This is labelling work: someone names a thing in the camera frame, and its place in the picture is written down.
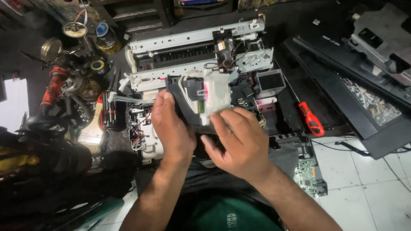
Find green circuit board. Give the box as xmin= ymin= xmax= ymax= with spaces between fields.
xmin=293 ymin=158 xmax=328 ymax=198

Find black translucent ink tank unit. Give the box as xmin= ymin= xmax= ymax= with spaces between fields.
xmin=165 ymin=69 xmax=237 ymax=127

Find red black tool handle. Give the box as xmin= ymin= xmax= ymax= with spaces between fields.
xmin=39 ymin=65 xmax=71 ymax=110

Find black plastic printer panel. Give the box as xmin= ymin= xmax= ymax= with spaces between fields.
xmin=269 ymin=132 xmax=319 ymax=161

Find heap of dark tools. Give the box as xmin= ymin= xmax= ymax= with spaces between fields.
xmin=0 ymin=109 xmax=135 ymax=231

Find disassembled printer chassis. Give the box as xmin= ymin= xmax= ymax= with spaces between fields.
xmin=124 ymin=14 xmax=288 ymax=165

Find person's right hand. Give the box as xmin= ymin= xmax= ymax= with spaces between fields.
xmin=200 ymin=107 xmax=274 ymax=187

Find grey printer housing part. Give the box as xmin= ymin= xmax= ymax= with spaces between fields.
xmin=348 ymin=3 xmax=411 ymax=88

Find round open metal tin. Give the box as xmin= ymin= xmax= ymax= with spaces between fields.
xmin=62 ymin=21 xmax=88 ymax=39

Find bottle with blue cap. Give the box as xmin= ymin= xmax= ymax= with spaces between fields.
xmin=95 ymin=22 xmax=123 ymax=55

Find red black screwdriver bit holder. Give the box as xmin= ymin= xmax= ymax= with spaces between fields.
xmin=101 ymin=91 xmax=118 ymax=131

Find black printer scanner lid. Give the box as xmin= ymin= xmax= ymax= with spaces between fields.
xmin=283 ymin=31 xmax=411 ymax=160

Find white sheet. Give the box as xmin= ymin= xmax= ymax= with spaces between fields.
xmin=0 ymin=78 xmax=30 ymax=134

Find black tweezers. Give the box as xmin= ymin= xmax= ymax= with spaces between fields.
xmin=109 ymin=67 xmax=121 ymax=94

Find red handled screwdriver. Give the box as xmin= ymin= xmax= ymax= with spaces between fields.
xmin=283 ymin=74 xmax=325 ymax=137

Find round brass tin lid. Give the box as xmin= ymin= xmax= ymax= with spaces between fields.
xmin=40 ymin=37 xmax=63 ymax=62

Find black cable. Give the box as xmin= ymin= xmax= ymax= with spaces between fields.
xmin=310 ymin=137 xmax=411 ymax=194

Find person's green shirt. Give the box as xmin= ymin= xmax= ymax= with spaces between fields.
xmin=167 ymin=192 xmax=284 ymax=231

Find wooden paint brush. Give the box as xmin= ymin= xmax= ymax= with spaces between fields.
xmin=77 ymin=93 xmax=105 ymax=155

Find person's left hand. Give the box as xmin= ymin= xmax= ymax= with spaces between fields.
xmin=151 ymin=89 xmax=197 ymax=167

